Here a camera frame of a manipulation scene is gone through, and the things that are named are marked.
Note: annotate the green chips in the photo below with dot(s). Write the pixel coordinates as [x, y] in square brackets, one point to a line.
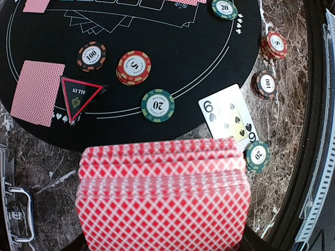
[224, 9]
[157, 105]

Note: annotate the six of spades card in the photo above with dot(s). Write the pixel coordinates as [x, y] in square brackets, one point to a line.
[227, 116]

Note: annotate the red chips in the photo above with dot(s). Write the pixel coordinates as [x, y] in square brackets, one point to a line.
[133, 68]

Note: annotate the red card deck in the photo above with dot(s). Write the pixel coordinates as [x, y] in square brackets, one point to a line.
[169, 195]

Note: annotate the red triangular all-in marker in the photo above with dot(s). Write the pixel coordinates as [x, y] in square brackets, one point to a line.
[78, 95]

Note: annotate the green poker chip stack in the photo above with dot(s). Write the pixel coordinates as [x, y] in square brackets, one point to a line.
[257, 156]

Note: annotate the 100 chips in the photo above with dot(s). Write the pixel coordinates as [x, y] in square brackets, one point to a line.
[91, 56]

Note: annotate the black-red 100 chip stack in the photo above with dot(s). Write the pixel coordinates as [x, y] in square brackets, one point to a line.
[265, 84]

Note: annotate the dealt red card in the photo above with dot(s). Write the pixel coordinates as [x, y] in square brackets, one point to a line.
[189, 2]
[36, 92]
[35, 6]

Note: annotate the red-gold 5 chip stack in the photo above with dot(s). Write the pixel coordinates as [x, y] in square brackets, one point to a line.
[274, 45]

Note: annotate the black round poker mat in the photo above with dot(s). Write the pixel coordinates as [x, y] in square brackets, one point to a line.
[193, 55]

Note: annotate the aluminium poker chip case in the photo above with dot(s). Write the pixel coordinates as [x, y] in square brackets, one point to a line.
[17, 214]

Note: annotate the white slotted cable duct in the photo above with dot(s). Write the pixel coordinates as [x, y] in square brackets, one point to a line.
[317, 229]

